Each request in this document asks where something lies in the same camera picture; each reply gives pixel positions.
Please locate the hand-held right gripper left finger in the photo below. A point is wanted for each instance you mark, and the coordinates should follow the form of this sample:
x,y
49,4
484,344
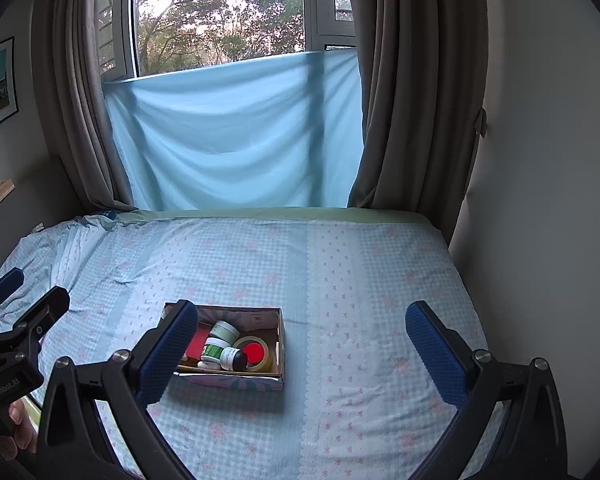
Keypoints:
x,y
167,350

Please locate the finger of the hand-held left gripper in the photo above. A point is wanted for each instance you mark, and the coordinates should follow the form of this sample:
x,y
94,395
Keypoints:
x,y
40,317
5,287

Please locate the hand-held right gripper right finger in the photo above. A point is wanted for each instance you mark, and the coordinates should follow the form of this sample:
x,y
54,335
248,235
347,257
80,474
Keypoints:
x,y
435,350

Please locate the white earbuds case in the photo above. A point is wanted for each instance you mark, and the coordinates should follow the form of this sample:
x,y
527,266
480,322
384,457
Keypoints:
x,y
207,365

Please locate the white pill bottle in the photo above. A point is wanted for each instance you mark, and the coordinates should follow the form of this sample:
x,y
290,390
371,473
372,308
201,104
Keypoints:
x,y
215,350

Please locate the green jar with white lid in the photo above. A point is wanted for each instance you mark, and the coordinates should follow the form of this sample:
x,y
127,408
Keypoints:
x,y
225,331

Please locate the cardboard box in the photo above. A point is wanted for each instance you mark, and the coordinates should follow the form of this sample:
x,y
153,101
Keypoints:
x,y
240,382

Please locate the yellow tape roll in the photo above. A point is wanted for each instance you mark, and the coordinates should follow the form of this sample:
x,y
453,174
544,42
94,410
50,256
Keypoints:
x,y
267,355

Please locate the person's left hand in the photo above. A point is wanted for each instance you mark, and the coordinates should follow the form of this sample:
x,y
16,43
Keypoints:
x,y
24,430

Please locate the red flat box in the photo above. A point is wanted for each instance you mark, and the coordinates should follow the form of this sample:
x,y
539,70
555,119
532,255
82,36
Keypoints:
x,y
199,345

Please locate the small dark capped bottle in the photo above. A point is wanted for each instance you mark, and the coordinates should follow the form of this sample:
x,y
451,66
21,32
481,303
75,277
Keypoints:
x,y
239,359

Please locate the red round lid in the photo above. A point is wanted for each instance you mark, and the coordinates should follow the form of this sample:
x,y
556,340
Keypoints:
x,y
253,352

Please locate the grey curtain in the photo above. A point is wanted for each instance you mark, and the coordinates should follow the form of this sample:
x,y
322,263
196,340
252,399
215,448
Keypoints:
x,y
415,110
80,110

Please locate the light blue cloth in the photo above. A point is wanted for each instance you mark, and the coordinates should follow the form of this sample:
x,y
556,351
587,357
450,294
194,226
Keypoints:
x,y
230,135

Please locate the curtain tieback hook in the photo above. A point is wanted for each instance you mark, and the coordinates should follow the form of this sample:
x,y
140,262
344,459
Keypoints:
x,y
482,122

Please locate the beige wall plate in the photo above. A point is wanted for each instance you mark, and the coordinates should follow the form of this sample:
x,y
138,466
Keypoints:
x,y
3,190

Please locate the grey window frame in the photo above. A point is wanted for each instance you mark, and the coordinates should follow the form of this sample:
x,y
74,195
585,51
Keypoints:
x,y
330,5

